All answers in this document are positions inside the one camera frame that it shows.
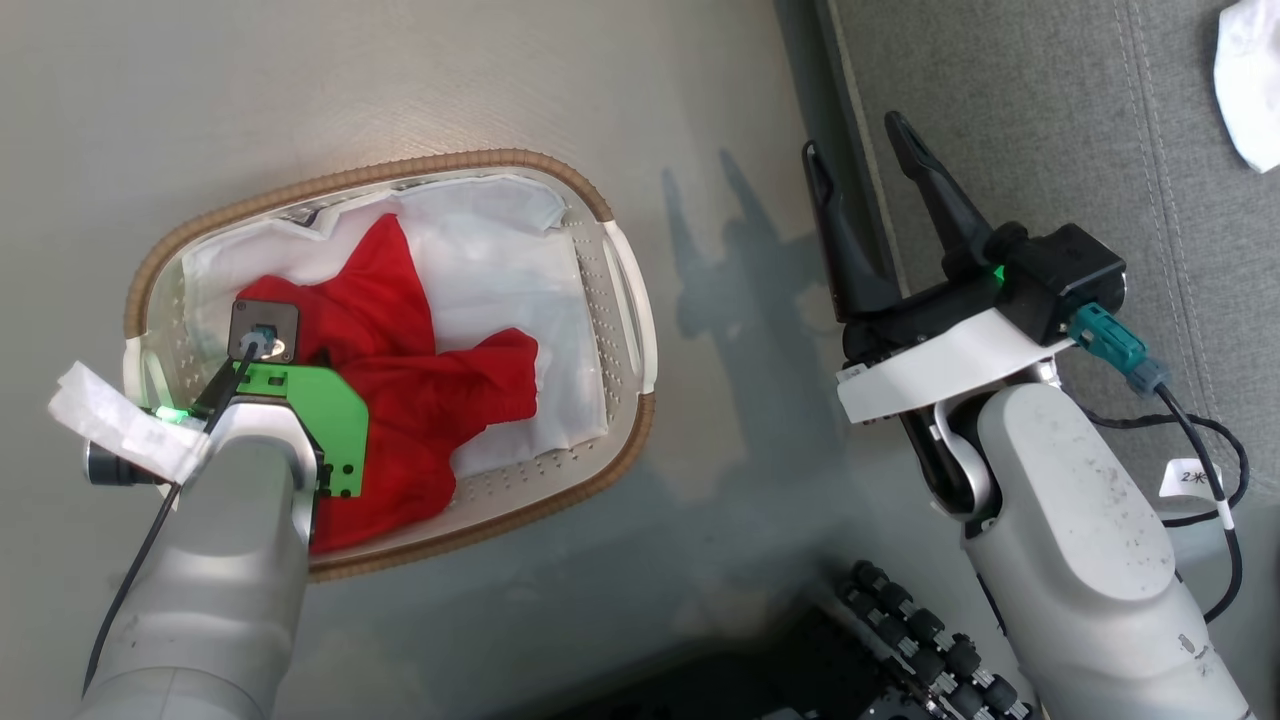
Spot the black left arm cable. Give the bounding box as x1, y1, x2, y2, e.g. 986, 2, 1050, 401
83, 335, 263, 696

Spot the white cloth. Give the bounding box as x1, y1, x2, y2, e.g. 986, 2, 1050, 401
1213, 0, 1280, 174

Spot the teal right camera connector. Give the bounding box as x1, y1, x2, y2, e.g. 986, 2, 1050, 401
1066, 304, 1173, 397

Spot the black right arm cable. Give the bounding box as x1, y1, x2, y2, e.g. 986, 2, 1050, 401
1075, 385, 1251, 626

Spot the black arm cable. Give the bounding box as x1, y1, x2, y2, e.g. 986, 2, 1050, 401
1075, 385, 1251, 626
83, 335, 263, 696

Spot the white cable label tag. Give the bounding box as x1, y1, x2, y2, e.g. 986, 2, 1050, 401
1158, 457, 1233, 531

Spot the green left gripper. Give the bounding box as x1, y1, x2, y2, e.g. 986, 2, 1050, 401
212, 363, 370, 499

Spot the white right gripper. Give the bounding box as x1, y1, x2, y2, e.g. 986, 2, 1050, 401
802, 110, 1077, 425

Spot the white tape strip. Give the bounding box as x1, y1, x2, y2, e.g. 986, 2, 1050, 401
47, 361, 209, 486

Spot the white laundry basket brown rim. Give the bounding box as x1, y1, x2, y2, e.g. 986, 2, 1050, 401
122, 149, 659, 584

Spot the red and white garment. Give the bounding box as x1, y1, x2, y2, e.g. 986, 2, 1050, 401
235, 212, 541, 554

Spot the grey fabric sofa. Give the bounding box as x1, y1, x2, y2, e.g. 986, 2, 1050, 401
815, 0, 1280, 720

